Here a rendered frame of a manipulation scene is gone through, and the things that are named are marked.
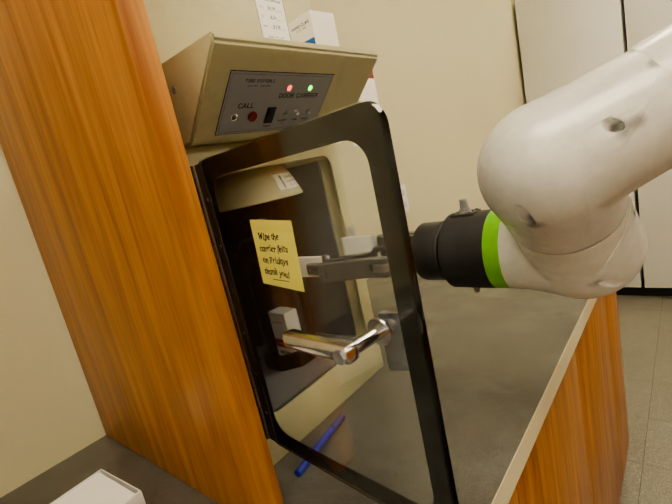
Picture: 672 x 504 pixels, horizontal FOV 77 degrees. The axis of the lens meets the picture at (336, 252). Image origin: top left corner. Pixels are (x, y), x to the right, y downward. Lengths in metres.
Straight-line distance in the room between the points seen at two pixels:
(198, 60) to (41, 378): 0.66
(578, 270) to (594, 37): 3.08
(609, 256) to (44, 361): 0.90
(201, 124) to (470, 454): 0.55
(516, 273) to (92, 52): 0.50
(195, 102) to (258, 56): 0.09
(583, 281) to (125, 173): 0.48
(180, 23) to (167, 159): 0.23
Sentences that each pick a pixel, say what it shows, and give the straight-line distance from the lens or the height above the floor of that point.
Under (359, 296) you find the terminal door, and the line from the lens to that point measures 0.38.
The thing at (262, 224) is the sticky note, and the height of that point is 1.30.
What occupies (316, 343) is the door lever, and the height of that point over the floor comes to 1.21.
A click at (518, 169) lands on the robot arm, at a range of 0.34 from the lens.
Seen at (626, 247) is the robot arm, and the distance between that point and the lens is 0.45.
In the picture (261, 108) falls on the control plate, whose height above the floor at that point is 1.44.
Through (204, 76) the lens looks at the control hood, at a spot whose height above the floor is 1.47.
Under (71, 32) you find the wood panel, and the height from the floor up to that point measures 1.55.
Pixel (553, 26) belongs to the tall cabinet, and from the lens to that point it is 3.53.
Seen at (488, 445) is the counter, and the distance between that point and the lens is 0.66.
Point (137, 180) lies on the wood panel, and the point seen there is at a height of 1.38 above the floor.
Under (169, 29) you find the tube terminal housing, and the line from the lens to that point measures 0.63.
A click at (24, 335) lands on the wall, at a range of 0.95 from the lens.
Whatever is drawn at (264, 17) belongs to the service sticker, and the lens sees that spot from 0.74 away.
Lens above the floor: 1.35
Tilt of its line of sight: 11 degrees down
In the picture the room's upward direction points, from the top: 12 degrees counter-clockwise
